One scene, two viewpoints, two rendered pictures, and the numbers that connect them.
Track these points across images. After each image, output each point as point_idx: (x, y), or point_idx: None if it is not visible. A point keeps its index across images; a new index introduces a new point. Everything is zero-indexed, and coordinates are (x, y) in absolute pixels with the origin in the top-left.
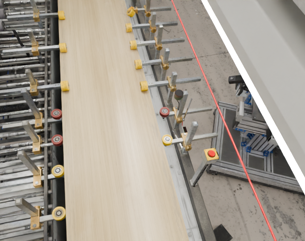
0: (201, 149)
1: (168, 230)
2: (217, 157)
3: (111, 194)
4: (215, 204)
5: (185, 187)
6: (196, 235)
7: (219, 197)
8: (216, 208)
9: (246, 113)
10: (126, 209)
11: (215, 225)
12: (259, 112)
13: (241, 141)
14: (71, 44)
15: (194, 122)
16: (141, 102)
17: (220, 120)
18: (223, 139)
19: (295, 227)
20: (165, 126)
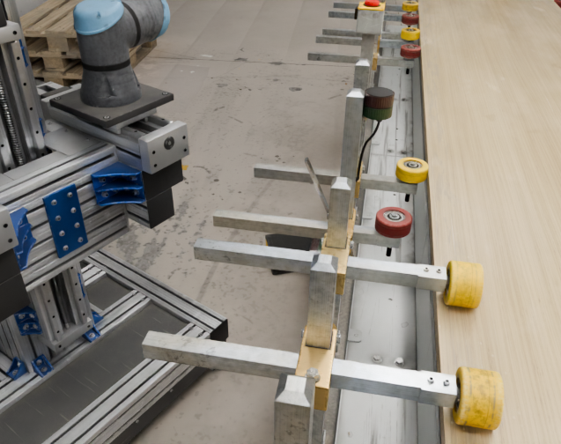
0: (193, 429)
1: (454, 85)
2: (362, 2)
3: None
4: (252, 304)
5: (366, 195)
6: (379, 148)
7: (232, 312)
8: (254, 299)
9: (163, 121)
10: (535, 112)
11: (277, 277)
12: (140, 97)
13: (87, 345)
14: None
15: (365, 60)
16: (476, 260)
17: (80, 426)
18: (129, 372)
19: (127, 233)
20: (359, 314)
